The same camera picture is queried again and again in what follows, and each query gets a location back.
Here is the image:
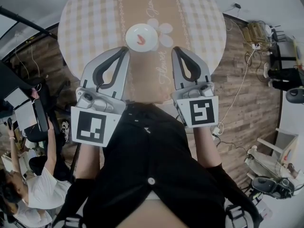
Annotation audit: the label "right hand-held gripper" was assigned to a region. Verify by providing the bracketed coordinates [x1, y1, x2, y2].
[171, 46, 219, 129]

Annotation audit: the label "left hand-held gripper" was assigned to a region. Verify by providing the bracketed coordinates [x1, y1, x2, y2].
[70, 46, 131, 148]

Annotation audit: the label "white round plate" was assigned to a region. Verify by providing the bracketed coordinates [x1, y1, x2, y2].
[125, 23, 158, 53]

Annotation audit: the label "person's left forearm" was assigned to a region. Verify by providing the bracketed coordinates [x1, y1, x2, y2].
[75, 142, 105, 181]

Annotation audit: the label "person's right forearm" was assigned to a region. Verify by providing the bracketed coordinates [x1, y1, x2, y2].
[193, 126, 223, 169]

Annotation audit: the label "round checkered table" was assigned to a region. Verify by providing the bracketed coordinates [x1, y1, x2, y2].
[57, 0, 227, 105]

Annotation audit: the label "olive cardboard boxes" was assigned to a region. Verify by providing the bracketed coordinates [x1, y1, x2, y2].
[242, 21, 267, 44]

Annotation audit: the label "white router with antennas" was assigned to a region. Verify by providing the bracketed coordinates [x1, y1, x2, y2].
[263, 23, 287, 43]

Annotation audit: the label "grey laptop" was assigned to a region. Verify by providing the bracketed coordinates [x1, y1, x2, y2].
[4, 88, 31, 109]

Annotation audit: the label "person's black cardigan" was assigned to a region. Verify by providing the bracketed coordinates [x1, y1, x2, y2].
[52, 102, 263, 228]

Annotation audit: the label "black desk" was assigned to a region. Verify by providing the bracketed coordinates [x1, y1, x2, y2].
[269, 41, 298, 70]

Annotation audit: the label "black swivel chair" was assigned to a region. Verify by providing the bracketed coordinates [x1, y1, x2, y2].
[247, 176, 298, 200]

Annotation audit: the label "person's light undershirt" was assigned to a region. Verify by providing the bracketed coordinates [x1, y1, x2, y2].
[121, 193, 226, 228]

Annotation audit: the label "long white cable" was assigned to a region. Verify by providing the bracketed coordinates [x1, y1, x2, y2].
[214, 15, 259, 143]

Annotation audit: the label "black power cable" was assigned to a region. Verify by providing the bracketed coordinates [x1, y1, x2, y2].
[212, 133, 252, 155]

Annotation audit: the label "grey harness strap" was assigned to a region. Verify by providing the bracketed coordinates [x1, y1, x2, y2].
[223, 202, 254, 228]
[56, 214, 84, 228]

